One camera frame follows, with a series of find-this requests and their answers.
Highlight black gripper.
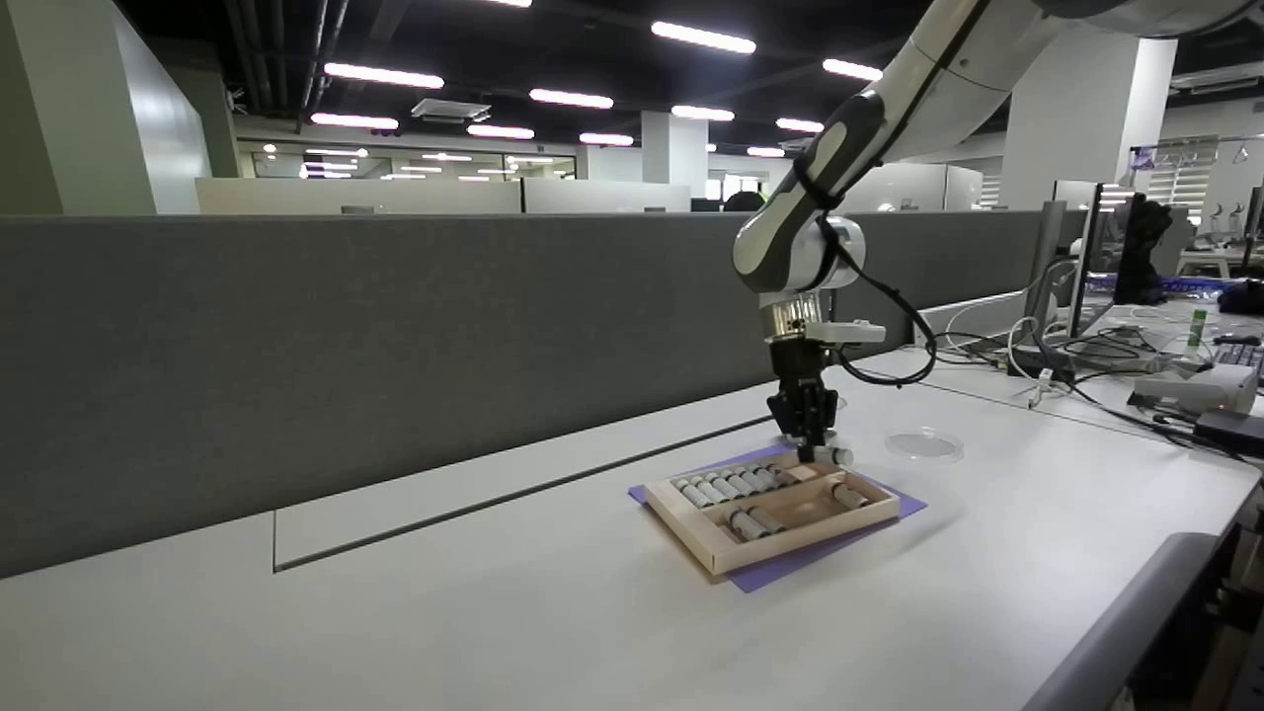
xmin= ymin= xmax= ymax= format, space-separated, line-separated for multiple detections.
xmin=767 ymin=339 xmax=840 ymax=464

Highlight row of small vials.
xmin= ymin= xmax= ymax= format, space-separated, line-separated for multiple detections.
xmin=671 ymin=462 xmax=797 ymax=509

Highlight clear shallow round dish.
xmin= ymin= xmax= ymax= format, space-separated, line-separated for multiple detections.
xmin=885 ymin=427 xmax=966 ymax=464

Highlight wooden tray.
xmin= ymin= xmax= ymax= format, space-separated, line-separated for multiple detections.
xmin=644 ymin=449 xmax=902 ymax=577

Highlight purple mat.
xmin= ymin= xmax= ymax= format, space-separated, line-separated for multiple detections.
xmin=628 ymin=441 xmax=929 ymax=594

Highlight computer monitor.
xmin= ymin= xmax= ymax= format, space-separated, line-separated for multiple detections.
xmin=1072 ymin=182 xmax=1139 ymax=339
xmin=1025 ymin=200 xmax=1069 ymax=319

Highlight black stuffed figure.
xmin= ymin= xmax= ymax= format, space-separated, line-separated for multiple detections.
xmin=1114 ymin=193 xmax=1176 ymax=306

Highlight white box device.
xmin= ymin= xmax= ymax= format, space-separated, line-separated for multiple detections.
xmin=1129 ymin=362 xmax=1260 ymax=417

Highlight row of white partitions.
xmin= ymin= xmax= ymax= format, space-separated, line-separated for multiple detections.
xmin=195 ymin=176 xmax=693 ymax=215

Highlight black power brick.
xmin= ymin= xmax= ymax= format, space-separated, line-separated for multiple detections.
xmin=1193 ymin=409 xmax=1264 ymax=457

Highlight black keyboard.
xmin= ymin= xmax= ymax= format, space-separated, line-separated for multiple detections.
xmin=1212 ymin=340 xmax=1264 ymax=384

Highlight grey desk partition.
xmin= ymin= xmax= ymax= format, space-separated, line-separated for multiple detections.
xmin=0 ymin=209 xmax=1069 ymax=580

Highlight white cable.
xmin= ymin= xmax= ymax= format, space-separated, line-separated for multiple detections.
xmin=1005 ymin=259 xmax=1079 ymax=410

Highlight tangle of black cables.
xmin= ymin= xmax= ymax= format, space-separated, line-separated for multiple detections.
xmin=928 ymin=326 xmax=1264 ymax=463

